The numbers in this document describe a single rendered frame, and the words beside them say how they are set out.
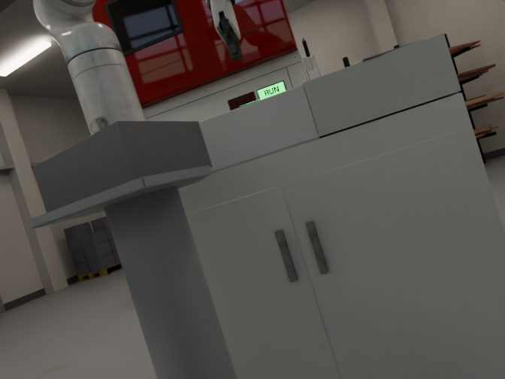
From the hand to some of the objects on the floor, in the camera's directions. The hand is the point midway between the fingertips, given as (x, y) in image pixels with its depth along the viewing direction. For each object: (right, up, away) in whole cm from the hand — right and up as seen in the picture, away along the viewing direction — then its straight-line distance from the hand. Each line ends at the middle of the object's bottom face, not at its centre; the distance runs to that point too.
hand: (234, 51), depth 114 cm
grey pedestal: (0, -117, -32) cm, 122 cm away
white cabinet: (+40, -104, +26) cm, 115 cm away
